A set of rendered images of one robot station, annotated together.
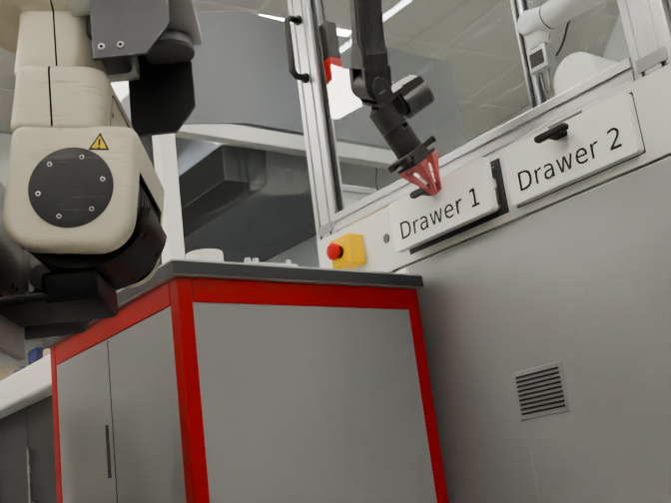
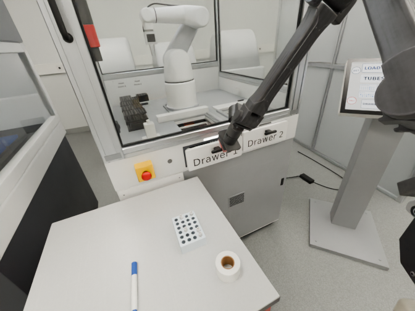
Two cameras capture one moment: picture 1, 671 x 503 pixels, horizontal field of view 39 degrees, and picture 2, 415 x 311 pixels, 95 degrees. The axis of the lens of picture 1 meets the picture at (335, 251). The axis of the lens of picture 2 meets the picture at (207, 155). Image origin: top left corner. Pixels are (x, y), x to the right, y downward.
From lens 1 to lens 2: 2.04 m
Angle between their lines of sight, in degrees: 84
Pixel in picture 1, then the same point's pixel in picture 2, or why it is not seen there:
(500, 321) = (226, 184)
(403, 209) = (196, 153)
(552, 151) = (262, 135)
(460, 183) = not seen: hidden behind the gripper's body
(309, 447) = not seen: hidden behind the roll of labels
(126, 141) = not seen: outside the picture
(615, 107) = (284, 124)
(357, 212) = (145, 148)
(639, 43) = (293, 105)
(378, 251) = (163, 166)
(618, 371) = (259, 190)
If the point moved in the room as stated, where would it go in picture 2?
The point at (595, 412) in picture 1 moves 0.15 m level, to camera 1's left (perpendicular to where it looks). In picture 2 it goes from (251, 200) to (249, 218)
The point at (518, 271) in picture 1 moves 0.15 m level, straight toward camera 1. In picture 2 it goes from (236, 170) to (264, 175)
